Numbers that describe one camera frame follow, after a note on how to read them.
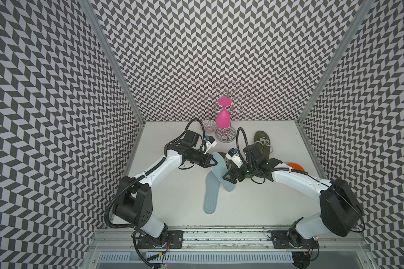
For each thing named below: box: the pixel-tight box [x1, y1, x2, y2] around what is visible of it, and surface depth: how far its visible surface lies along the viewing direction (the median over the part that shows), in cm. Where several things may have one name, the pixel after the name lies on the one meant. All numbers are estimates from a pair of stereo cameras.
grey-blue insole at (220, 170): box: [210, 151, 236, 193], surface depth 83 cm
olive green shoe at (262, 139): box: [253, 130, 272, 160], surface depth 103 cm
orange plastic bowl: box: [286, 162, 306, 172], surface depth 95 cm
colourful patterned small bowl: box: [202, 119, 218, 133], surface depth 117 cm
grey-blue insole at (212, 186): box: [203, 170, 221, 215], surface depth 86 cm
